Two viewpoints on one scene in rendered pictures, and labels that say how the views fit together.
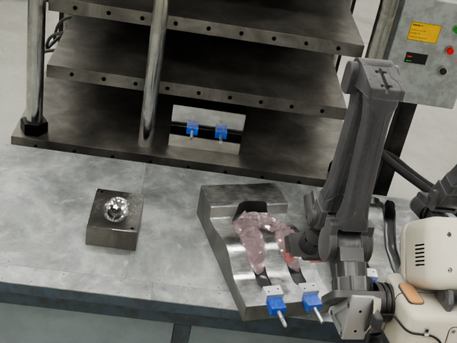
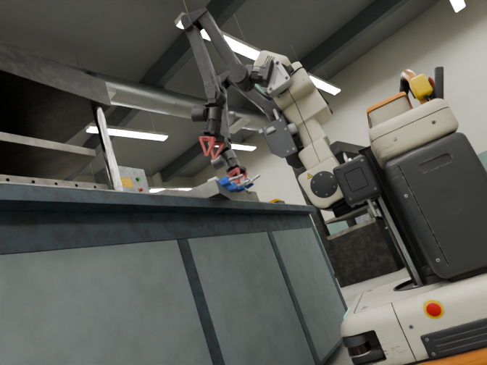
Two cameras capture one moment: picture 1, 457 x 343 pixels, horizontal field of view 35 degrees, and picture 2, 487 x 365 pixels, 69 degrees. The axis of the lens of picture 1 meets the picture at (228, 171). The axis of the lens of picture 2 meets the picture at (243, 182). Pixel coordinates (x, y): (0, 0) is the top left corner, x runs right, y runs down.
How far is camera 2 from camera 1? 207 cm
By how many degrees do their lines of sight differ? 73
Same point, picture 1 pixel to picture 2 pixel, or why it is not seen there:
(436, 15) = (126, 173)
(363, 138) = (214, 29)
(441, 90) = not seen: hidden behind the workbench
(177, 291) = not seen: hidden behind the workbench
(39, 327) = (64, 287)
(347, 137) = (202, 46)
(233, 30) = (27, 180)
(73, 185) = not seen: outside the picture
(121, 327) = (143, 256)
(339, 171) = (209, 64)
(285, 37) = (63, 182)
